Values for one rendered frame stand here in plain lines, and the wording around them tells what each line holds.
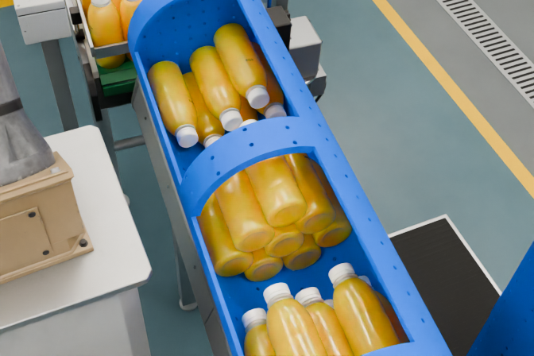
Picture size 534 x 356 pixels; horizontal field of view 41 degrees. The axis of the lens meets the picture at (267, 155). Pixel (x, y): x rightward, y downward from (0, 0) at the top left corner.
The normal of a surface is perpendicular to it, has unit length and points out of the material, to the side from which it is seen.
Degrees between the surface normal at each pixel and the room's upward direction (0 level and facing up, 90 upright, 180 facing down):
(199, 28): 90
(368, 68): 0
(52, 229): 90
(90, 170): 0
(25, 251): 90
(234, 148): 25
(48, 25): 90
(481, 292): 0
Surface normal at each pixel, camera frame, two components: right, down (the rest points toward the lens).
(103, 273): 0.04, -0.64
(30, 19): 0.33, 0.73
